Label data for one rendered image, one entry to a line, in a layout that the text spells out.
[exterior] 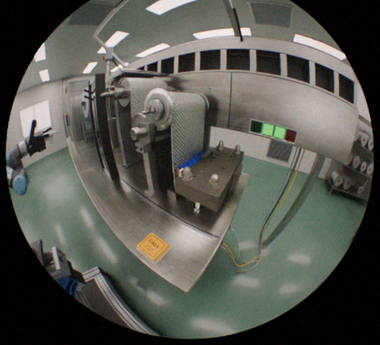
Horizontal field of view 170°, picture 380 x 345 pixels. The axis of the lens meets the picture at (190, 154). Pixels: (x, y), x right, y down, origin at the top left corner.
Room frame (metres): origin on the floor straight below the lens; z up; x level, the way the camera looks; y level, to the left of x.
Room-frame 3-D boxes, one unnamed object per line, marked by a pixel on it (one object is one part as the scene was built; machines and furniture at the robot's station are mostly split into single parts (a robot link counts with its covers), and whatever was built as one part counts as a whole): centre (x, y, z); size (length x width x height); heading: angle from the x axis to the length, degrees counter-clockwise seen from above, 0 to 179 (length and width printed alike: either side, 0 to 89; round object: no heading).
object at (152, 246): (0.14, 0.10, 0.91); 0.07 x 0.07 x 0.02; 58
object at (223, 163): (0.47, -0.12, 1.00); 0.40 x 0.16 x 0.06; 148
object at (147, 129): (0.41, 0.17, 1.05); 0.06 x 0.05 x 0.31; 148
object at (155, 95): (0.53, 0.05, 1.25); 0.26 x 0.12 x 0.12; 148
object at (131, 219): (0.96, 0.89, 0.88); 2.52 x 0.66 x 0.04; 58
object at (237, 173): (0.43, -0.21, 0.96); 0.10 x 0.03 x 0.11; 148
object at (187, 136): (0.50, 0.00, 1.11); 0.23 x 0.01 x 0.18; 148
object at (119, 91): (0.54, 0.34, 1.33); 0.06 x 0.06 x 0.06; 58
